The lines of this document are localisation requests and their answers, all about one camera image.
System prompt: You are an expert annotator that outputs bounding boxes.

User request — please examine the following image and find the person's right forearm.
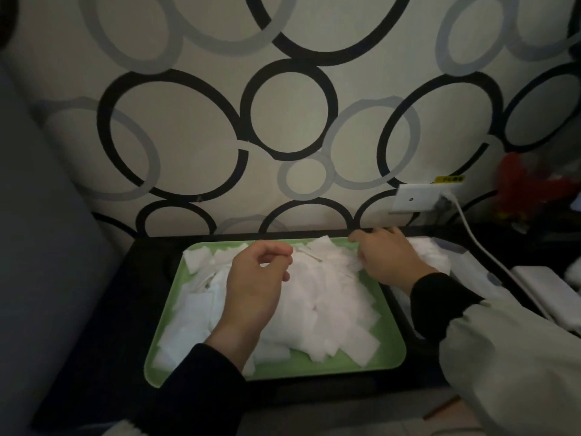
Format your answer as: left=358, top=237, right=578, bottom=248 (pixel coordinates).
left=410, top=272, right=581, bottom=436

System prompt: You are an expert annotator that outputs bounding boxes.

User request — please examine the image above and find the clear plastic box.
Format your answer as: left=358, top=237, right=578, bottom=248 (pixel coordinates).
left=384, top=236, right=455, bottom=341

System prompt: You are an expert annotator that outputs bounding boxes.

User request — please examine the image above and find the green plastic tray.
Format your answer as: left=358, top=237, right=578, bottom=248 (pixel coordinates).
left=143, top=238, right=407, bottom=389

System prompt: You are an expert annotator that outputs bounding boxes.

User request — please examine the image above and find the pile of white cotton pads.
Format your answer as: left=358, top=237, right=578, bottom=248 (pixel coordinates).
left=152, top=236, right=382, bottom=377

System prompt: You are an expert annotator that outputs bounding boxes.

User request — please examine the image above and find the person's right hand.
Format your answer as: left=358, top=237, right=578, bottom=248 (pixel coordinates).
left=348, top=226, right=439, bottom=296

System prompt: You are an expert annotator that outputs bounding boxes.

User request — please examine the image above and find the white wall socket plate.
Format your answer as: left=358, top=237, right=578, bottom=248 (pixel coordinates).
left=390, top=182, right=459, bottom=215

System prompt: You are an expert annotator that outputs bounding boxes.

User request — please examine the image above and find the person's left forearm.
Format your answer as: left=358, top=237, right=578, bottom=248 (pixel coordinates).
left=102, top=343, right=248, bottom=436

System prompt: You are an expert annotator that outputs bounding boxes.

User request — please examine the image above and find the white power bank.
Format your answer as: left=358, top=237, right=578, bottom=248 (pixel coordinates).
left=510, top=266, right=581, bottom=332

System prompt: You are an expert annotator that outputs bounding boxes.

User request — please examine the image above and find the person's left hand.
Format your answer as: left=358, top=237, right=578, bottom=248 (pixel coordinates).
left=204, top=242, right=295, bottom=373

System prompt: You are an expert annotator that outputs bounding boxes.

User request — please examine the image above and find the white charger cable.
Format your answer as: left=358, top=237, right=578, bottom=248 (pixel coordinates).
left=442, top=193, right=557, bottom=323

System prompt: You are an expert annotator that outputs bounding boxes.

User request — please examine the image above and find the grey upholstered sofa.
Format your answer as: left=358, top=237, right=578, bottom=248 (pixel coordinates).
left=0, top=63, right=123, bottom=436

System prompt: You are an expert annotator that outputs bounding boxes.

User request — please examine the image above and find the orange flat piece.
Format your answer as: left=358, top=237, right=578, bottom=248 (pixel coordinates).
left=422, top=394, right=464, bottom=423

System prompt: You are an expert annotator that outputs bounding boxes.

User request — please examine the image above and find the red decoration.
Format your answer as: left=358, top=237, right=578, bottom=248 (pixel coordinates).
left=494, top=151, right=577, bottom=221

